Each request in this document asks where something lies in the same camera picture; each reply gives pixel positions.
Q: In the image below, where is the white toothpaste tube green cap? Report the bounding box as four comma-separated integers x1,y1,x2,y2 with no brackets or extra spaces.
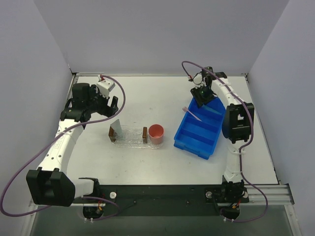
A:
110,119,123,137

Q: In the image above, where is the clear acrylic toothbrush holder rack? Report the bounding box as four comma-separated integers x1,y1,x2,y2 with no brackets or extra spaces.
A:
108,127,148,144

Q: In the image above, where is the pink plastic cup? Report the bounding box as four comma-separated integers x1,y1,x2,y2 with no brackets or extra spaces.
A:
148,124,164,145

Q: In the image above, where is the blue toothpaste tube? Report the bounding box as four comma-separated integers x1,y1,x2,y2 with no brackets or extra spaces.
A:
202,105,221,115

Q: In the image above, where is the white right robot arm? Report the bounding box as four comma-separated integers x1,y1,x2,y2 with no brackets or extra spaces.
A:
190,67,254,194

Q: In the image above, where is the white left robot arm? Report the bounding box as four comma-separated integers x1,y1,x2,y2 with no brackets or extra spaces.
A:
26,79,118,207

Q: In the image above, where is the pink toothbrush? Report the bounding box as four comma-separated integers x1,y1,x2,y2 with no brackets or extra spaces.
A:
182,107,202,121

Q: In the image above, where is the clear textured glass tray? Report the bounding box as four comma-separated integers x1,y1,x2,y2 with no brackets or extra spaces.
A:
108,125,163,149

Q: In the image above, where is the blue plastic compartment bin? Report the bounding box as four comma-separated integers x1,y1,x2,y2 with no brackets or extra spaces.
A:
174,98,225,160

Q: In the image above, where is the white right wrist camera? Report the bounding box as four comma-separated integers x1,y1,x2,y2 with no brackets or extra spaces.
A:
188,72,204,89

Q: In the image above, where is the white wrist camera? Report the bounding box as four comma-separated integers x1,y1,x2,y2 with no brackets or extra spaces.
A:
188,72,204,89
96,75,115,99

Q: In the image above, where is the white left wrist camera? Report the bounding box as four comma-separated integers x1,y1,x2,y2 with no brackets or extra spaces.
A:
96,75,115,99

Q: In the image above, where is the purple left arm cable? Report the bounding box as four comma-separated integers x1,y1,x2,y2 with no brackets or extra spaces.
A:
0,75,127,221

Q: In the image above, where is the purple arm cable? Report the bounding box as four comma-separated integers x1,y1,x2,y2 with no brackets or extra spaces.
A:
0,75,127,221
181,60,269,223

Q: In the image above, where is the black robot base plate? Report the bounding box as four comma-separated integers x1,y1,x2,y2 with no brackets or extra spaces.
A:
74,184,249,218

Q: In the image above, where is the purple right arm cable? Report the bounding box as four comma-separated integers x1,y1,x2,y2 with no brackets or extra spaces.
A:
181,60,269,223

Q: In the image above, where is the aluminium frame rail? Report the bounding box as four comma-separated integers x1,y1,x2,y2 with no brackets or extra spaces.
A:
246,184,295,206

